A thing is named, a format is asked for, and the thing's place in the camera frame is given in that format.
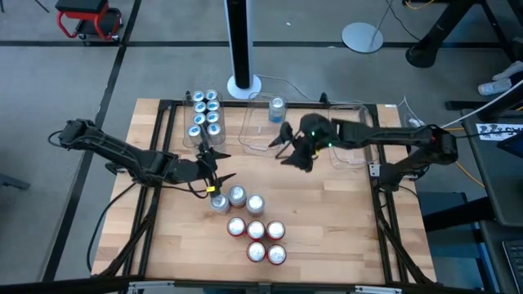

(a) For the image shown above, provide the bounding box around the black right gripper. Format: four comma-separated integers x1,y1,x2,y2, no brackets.
268,113,341,174

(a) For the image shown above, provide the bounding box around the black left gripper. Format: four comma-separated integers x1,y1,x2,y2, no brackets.
170,146,238,194

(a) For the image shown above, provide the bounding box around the clear plastic bin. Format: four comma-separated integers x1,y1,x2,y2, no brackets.
329,104,379,171
238,91,289,158
181,90,227,155

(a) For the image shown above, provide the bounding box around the red strawberry soda can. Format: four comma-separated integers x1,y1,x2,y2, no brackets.
246,220,266,241
266,220,287,241
246,241,267,263
226,216,248,238
267,244,288,267

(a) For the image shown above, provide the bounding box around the tall pole stand round base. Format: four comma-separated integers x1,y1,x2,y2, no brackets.
223,0,262,101

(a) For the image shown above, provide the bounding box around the floor stand with round base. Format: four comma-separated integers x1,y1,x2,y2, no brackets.
341,0,396,54

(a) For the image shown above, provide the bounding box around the black desk foot bar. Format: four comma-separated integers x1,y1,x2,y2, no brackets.
422,195,496,234

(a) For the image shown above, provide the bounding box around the blue floor mat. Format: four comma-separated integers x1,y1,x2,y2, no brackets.
416,190,498,292

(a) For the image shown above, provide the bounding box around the black desk leg column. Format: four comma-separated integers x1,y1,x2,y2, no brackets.
405,0,523,69

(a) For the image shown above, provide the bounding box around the red and black rolling stool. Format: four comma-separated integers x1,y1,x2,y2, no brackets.
55,0,124,42

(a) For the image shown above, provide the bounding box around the white paper label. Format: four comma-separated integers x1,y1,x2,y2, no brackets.
476,122,523,142

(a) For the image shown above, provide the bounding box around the grey floor object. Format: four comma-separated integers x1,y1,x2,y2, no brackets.
0,173,32,192

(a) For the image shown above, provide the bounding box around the dark grey desk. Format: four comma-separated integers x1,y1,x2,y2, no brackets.
460,108,523,228

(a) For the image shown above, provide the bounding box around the person's foot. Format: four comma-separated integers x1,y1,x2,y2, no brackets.
477,78,514,97
492,60,523,82

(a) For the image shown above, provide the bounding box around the dark keyboard desk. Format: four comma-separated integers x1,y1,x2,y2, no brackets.
480,220,523,294

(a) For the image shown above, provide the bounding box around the black keyboard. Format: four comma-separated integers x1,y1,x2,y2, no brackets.
501,238,523,294

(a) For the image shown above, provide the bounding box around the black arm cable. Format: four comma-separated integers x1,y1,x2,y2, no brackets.
85,181,142,274

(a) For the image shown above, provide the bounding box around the yellow floor cable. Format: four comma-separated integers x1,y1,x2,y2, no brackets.
444,126,486,189

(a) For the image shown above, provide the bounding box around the white cable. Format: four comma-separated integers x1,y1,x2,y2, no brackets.
439,79,523,130

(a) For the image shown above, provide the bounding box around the black camera mount rail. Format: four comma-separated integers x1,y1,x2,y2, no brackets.
0,275,523,294

